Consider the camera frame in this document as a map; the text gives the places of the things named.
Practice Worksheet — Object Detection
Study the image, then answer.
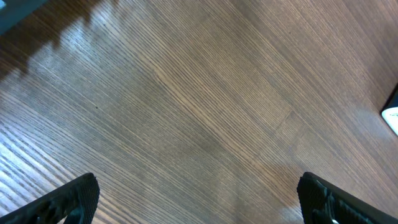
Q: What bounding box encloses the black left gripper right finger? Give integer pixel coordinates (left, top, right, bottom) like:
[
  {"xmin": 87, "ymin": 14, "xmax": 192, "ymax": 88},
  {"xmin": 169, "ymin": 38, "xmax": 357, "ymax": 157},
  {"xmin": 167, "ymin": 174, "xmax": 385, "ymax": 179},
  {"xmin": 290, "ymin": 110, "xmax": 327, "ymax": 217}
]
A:
[{"xmin": 297, "ymin": 172, "xmax": 397, "ymax": 224}]

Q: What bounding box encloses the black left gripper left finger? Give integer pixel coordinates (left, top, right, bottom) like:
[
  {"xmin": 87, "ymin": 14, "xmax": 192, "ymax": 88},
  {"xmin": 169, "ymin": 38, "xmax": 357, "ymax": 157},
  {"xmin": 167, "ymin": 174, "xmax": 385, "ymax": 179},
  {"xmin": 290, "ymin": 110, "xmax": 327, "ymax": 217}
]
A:
[{"xmin": 1, "ymin": 172, "xmax": 100, "ymax": 224}]

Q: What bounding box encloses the white barcode scanner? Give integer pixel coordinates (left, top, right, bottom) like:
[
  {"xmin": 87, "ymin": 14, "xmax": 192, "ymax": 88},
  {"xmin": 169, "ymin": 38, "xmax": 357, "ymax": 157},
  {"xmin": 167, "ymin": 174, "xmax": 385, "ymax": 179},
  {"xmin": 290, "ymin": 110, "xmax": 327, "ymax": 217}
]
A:
[{"xmin": 381, "ymin": 85, "xmax": 398, "ymax": 135}]

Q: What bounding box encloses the grey plastic mesh basket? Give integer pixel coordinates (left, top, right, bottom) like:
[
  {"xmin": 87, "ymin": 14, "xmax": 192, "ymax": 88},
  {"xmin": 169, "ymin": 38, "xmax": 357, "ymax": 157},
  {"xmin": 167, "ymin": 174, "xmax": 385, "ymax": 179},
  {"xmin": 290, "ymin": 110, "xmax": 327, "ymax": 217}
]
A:
[{"xmin": 0, "ymin": 0, "xmax": 47, "ymax": 34}]

